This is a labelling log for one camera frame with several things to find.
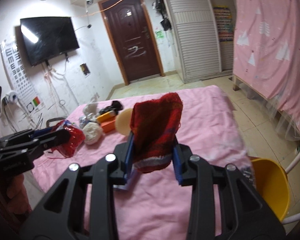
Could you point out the wall-mounted black television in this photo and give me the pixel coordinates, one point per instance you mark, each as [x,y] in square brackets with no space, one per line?
[48,40]

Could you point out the red knitted cloth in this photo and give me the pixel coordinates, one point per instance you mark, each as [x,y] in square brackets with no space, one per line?
[155,125]

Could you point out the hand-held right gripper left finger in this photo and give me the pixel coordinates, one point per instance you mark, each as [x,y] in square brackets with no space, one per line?
[130,160]

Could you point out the dark brown door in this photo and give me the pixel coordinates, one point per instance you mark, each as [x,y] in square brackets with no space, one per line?
[132,35]

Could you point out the colourful grid wall poster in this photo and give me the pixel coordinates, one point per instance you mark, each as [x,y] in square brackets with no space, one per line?
[223,22]

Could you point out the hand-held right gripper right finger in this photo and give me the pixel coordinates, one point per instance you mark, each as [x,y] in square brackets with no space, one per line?
[180,165]

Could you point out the white yarn ball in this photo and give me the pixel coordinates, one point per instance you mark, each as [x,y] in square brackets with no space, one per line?
[93,133]

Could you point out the white metal chair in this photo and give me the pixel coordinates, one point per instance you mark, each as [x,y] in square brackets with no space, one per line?
[291,219]

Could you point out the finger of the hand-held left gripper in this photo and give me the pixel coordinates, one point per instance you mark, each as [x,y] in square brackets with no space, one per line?
[55,138]
[45,131]

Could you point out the cream round disc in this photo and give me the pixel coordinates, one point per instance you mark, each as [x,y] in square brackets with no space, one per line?
[122,123]

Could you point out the hanging black items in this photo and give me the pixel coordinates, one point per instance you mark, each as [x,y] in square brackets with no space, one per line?
[159,1]

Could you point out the yellow tube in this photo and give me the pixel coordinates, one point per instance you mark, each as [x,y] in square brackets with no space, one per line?
[105,117]

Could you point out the open wall junction box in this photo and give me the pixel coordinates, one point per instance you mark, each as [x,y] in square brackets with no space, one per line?
[85,70]

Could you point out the orange box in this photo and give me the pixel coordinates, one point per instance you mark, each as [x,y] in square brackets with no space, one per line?
[109,127]

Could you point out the yellow bucket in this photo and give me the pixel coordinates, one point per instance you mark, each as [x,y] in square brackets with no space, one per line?
[270,187]

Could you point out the hanging black bag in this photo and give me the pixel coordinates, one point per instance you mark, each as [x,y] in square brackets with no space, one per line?
[166,25]

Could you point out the pink printed curtain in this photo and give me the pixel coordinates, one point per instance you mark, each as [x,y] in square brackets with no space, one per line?
[270,42]

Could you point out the crumpled white plastic bag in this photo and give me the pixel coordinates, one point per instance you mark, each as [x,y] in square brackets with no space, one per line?
[91,110]

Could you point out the dark curved chair back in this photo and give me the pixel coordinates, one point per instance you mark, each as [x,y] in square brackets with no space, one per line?
[50,122]

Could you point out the red mesh bag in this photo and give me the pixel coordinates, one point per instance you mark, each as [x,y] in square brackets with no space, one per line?
[73,136]

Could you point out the eye chart poster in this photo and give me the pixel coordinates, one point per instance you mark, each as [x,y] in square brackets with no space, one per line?
[22,85]

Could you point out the white shutter cabinet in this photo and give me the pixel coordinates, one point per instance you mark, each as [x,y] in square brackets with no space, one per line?
[197,42]

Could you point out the pink bed sheet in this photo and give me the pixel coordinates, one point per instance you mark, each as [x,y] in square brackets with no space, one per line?
[202,120]

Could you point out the dark red cloth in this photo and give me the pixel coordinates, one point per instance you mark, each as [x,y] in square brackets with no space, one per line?
[12,195]

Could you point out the white sheer bed skirt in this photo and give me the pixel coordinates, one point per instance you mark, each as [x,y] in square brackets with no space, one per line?
[282,120]

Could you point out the blue and white wrapper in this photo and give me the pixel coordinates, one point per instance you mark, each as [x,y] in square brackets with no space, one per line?
[84,122]

